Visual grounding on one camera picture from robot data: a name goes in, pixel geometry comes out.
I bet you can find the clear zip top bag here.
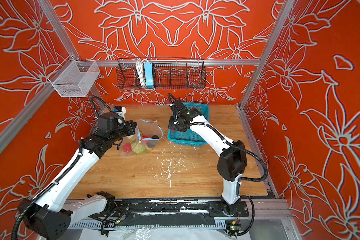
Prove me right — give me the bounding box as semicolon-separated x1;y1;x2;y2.
122;120;164;155

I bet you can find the red apple toy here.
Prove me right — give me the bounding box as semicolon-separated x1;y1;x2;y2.
123;143;132;153

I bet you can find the green cabbage toy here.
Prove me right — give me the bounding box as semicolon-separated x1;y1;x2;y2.
131;142;147;155

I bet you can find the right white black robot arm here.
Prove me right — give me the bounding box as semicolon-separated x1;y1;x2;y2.
168;94;269;216

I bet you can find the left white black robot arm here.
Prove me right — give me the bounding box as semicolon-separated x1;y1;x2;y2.
11;96;137;240

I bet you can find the teal plastic basket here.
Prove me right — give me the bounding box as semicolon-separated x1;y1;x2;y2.
167;102;210;147

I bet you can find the light blue box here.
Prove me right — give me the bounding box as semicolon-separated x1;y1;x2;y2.
144;62;154;89

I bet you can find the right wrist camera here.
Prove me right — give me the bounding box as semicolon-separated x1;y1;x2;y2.
170;100;188;119

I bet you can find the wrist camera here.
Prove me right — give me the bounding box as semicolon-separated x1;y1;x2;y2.
170;100;188;119
94;106;126;138

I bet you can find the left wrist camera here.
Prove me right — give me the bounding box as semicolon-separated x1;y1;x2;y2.
94;106;126;138

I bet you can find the black wire wall basket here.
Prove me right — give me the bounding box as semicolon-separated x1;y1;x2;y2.
116;57;207;90

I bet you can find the white cable bundle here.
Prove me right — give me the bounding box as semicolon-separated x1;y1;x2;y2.
135;59;146;88

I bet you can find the clear acrylic wall bin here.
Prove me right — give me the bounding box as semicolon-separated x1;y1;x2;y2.
47;56;100;98

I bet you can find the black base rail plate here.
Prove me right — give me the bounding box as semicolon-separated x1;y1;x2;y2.
88;197;250;226

